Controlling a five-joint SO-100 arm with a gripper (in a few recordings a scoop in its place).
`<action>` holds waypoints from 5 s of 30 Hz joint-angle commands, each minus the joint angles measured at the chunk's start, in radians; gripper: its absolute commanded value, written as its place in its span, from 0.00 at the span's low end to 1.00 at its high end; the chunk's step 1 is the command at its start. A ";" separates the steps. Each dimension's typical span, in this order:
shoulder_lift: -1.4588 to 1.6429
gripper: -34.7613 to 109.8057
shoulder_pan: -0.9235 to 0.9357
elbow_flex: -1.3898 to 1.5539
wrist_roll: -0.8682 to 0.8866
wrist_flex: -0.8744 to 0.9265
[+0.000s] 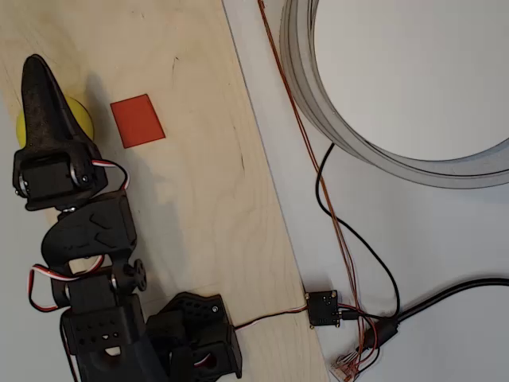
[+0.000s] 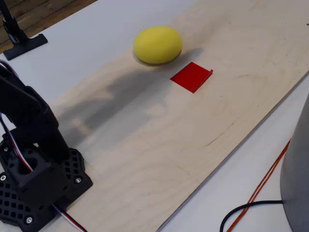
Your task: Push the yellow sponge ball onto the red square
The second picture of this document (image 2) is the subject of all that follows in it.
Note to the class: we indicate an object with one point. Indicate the yellow foam ball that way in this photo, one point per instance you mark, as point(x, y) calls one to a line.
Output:
point(157, 44)

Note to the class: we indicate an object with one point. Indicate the black stand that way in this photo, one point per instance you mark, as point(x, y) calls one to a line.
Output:
point(19, 46)

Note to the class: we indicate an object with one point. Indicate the red square plate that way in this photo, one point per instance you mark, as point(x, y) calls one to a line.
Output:
point(190, 77)

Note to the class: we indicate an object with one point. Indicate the black lattice robot base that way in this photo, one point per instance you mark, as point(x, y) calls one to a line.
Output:
point(72, 169)

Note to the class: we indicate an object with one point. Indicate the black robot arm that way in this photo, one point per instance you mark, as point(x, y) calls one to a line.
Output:
point(26, 108)

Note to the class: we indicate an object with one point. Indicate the grey cone-shaped base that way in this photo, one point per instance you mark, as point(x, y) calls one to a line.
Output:
point(298, 169)

